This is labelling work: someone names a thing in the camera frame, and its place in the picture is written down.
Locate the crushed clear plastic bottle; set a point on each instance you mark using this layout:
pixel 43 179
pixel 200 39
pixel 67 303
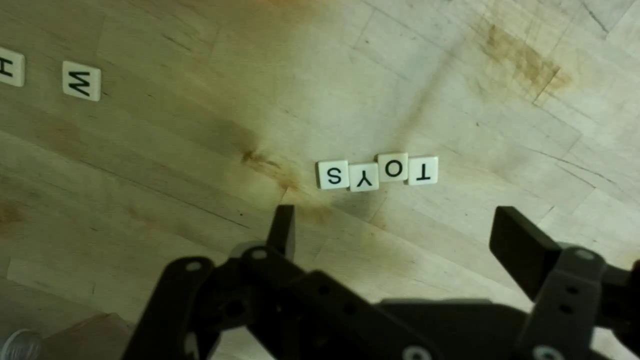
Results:
pixel 17 346

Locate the white letter tile H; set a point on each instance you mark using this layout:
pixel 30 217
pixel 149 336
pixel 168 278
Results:
pixel 8 67

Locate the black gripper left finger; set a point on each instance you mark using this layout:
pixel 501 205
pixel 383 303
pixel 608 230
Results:
pixel 282 230

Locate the white letter tile O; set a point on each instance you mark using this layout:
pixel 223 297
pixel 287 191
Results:
pixel 393 169

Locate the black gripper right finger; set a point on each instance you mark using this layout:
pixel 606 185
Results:
pixel 523 253

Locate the white letter tile S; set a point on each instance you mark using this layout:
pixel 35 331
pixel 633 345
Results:
pixel 333 174

